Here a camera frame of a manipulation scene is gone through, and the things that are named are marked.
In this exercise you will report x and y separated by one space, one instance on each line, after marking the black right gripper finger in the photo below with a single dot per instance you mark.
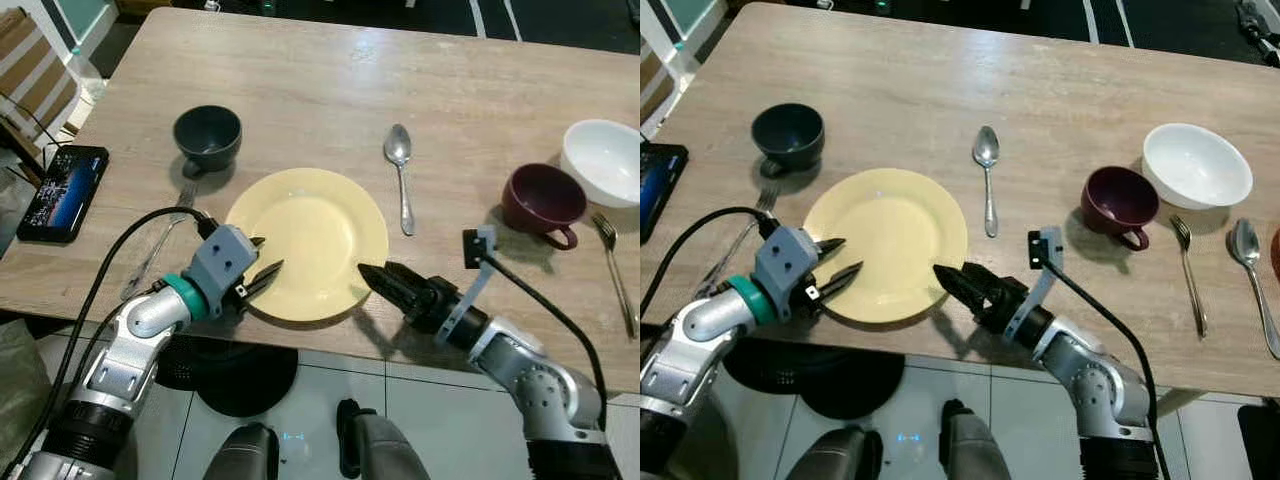
968 296
392 296
385 275
962 275

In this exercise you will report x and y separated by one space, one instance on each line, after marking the yellow plate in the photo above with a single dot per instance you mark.
890 235
315 235

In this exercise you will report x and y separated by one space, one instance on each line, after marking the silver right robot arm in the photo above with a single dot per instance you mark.
540 375
1100 385

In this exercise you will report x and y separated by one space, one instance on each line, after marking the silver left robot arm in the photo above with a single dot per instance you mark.
110 370
690 365

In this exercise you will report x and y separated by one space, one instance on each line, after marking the silver fork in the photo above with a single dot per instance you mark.
606 232
140 275
1181 235
725 267

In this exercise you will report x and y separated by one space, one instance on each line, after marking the black round stool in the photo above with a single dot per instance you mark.
830 385
240 385

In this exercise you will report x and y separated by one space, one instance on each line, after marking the silver spoon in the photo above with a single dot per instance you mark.
986 147
1243 240
398 145

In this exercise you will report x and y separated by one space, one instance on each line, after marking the grey right robot leg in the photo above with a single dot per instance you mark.
985 450
385 450

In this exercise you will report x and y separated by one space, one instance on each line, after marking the grey robot leg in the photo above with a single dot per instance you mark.
240 460
835 460
985 450
385 450

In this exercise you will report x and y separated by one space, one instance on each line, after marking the grey left robot leg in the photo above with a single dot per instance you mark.
240 460
835 460

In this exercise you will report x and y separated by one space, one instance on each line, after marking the black smartphone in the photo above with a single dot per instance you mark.
62 195
662 190

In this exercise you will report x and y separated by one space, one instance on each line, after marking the white bowl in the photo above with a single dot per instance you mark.
1198 165
605 160

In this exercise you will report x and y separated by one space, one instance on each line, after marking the grey green sack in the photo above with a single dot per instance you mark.
18 380

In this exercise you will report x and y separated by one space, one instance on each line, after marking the striped cardboard box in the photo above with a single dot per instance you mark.
652 90
35 85

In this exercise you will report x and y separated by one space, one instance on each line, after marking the white teal framed board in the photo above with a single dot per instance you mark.
80 15
700 12

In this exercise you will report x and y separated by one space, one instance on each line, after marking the orange brown bowl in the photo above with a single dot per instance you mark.
1277 255

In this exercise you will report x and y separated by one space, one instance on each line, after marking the black metal device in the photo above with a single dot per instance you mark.
1258 25

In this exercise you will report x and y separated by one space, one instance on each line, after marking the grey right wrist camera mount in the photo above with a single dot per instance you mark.
470 295
1035 295

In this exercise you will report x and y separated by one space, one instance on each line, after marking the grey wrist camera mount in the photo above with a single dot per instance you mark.
785 262
1035 295
220 260
470 295

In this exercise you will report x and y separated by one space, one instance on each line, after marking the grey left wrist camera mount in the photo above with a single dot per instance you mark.
785 262
220 260

